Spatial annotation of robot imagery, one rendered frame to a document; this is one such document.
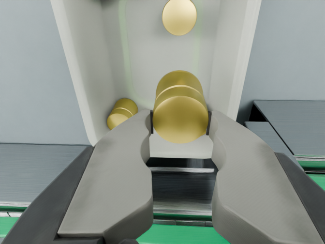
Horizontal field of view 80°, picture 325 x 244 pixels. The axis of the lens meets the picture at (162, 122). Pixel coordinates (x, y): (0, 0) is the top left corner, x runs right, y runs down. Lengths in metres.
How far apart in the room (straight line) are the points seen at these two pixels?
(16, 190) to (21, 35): 0.22
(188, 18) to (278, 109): 0.17
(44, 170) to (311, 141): 0.36
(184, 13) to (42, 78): 0.24
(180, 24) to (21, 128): 0.34
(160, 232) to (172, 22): 0.24
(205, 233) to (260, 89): 0.21
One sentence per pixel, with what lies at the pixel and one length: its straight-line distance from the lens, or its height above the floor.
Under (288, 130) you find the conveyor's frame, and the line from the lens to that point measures 0.26.
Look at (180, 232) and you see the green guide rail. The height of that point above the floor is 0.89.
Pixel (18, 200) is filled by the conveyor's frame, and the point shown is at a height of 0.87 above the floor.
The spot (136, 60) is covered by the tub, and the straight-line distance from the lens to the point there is 0.27.
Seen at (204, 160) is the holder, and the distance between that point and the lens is 0.33.
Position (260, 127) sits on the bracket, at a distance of 0.26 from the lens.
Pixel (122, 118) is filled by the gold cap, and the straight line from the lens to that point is 0.26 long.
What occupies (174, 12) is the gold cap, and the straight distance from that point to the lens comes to 0.21.
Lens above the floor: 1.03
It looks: 58 degrees down
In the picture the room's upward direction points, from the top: 173 degrees counter-clockwise
